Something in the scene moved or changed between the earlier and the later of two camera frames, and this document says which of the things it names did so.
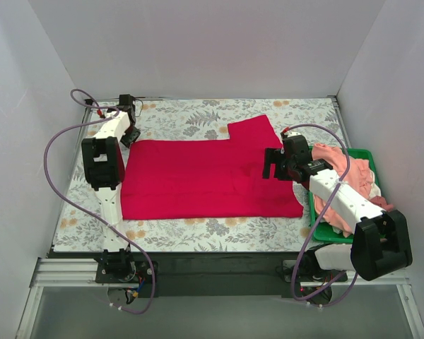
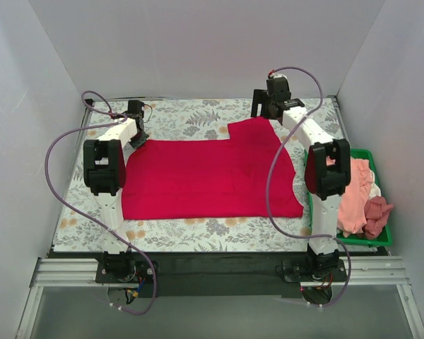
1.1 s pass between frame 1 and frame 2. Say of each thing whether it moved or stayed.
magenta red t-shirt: stayed
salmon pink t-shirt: stayed
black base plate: stayed
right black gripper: moved
